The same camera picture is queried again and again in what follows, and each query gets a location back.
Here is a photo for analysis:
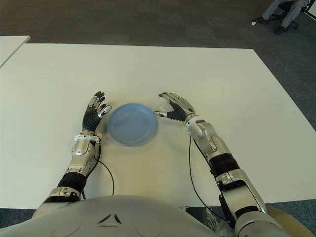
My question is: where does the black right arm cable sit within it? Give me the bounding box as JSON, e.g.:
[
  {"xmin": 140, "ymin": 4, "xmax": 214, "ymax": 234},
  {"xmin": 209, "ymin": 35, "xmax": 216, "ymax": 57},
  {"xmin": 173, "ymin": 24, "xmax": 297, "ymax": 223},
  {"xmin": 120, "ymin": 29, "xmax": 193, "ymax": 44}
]
[{"xmin": 189, "ymin": 133, "xmax": 235, "ymax": 229}]

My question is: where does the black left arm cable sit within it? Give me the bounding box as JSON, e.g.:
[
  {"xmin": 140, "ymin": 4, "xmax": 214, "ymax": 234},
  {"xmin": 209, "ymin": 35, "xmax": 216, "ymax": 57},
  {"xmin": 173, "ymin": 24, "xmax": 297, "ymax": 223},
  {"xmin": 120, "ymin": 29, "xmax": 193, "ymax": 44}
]
[{"xmin": 81, "ymin": 140, "xmax": 115, "ymax": 199}]

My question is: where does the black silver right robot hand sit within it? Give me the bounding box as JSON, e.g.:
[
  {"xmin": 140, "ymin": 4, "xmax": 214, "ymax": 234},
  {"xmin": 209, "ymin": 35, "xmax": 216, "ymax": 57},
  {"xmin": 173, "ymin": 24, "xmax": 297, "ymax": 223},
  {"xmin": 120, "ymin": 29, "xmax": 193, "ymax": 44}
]
[{"xmin": 154, "ymin": 92, "xmax": 197, "ymax": 122}]

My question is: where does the silver robot torso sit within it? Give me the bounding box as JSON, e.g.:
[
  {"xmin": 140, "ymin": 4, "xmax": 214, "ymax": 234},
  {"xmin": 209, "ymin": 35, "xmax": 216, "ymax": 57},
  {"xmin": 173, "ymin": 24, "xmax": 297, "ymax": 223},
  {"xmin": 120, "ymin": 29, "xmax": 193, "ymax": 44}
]
[{"xmin": 0, "ymin": 195, "xmax": 237, "ymax": 237}]

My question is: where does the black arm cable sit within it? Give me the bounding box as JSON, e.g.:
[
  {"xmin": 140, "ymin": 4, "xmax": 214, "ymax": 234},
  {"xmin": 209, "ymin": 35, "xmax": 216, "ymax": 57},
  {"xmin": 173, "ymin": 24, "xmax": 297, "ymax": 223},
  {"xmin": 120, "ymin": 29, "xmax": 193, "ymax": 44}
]
[
  {"xmin": 189, "ymin": 133, "xmax": 235, "ymax": 229},
  {"xmin": 81, "ymin": 140, "xmax": 115, "ymax": 199}
]

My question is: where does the blue plastic plate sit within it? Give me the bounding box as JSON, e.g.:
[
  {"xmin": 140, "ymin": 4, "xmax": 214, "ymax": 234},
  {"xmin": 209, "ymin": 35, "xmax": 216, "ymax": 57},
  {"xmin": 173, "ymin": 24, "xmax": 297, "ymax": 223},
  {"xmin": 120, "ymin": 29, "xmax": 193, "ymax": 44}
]
[{"xmin": 107, "ymin": 102, "xmax": 158, "ymax": 148}]

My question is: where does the white side table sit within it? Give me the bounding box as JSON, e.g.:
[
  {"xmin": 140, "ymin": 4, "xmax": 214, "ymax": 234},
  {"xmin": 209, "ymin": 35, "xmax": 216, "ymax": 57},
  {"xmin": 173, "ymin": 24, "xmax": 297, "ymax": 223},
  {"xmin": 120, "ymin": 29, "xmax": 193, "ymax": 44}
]
[{"xmin": 0, "ymin": 36, "xmax": 31, "ymax": 69}]

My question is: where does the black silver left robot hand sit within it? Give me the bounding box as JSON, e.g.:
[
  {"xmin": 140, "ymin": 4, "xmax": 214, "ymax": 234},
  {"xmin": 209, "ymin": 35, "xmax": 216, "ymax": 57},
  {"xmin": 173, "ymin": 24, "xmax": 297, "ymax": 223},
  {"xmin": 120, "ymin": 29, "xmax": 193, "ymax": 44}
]
[{"xmin": 82, "ymin": 90, "xmax": 112, "ymax": 131}]

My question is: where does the seated person in grey trousers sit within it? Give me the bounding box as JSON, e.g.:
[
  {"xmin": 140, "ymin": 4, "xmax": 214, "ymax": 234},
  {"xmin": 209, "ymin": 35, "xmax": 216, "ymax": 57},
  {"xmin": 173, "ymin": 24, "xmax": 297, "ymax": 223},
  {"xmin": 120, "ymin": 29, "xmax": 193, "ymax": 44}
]
[{"xmin": 254, "ymin": 0, "xmax": 309, "ymax": 35}]

